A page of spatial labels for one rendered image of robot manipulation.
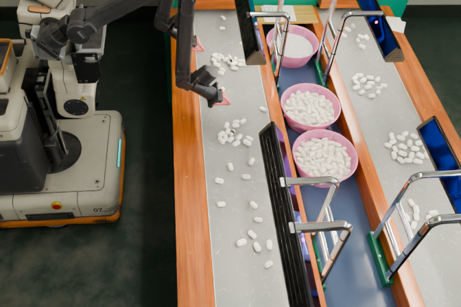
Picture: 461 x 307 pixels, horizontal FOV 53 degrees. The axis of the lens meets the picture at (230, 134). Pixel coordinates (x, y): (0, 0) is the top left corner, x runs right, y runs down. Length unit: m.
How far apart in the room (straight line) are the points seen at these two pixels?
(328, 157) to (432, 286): 0.60
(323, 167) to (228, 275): 0.60
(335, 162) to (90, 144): 1.29
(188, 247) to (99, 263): 0.94
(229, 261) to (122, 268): 0.93
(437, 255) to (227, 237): 0.75
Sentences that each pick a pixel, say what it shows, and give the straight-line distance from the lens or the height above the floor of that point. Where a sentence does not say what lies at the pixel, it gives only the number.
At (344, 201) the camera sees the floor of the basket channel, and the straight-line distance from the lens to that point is 1.93.
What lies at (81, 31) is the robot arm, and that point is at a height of 1.25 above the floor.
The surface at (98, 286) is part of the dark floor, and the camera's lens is 2.46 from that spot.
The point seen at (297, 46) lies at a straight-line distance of 2.44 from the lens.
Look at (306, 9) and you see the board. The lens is 2.63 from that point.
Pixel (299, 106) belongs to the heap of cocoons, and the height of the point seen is 0.74.
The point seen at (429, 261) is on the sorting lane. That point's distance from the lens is 1.84.
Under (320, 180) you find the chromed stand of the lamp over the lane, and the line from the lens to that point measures 1.40.
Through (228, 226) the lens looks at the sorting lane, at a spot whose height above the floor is 0.74.
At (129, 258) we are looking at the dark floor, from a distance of 2.49.
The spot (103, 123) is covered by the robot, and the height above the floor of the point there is 0.28.
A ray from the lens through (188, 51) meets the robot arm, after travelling 1.72.
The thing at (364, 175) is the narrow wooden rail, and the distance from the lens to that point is 1.92.
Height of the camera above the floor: 2.24
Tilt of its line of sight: 50 degrees down
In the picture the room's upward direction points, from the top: 5 degrees clockwise
